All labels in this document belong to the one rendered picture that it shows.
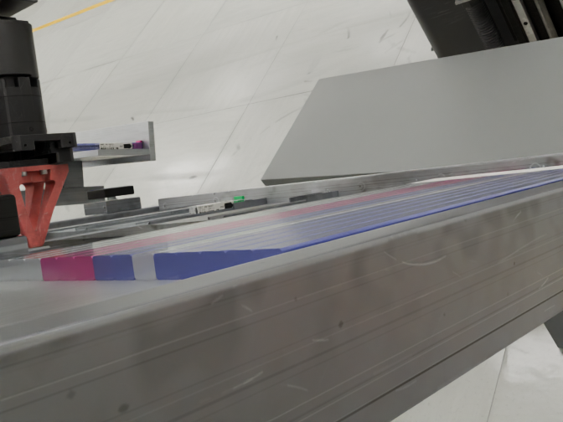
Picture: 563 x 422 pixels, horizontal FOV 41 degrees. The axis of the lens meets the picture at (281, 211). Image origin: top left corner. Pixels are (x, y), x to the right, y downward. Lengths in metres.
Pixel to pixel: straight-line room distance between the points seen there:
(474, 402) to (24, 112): 1.07
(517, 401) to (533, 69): 0.66
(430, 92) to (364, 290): 0.92
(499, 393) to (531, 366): 0.08
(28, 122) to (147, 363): 0.55
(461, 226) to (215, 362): 0.14
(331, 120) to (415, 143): 0.20
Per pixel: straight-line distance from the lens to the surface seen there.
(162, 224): 0.79
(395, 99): 1.19
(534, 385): 1.50
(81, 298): 0.30
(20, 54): 0.72
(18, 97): 0.72
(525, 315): 0.37
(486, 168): 0.78
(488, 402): 1.52
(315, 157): 1.18
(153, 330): 0.18
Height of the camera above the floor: 1.23
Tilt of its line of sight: 34 degrees down
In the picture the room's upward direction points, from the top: 39 degrees counter-clockwise
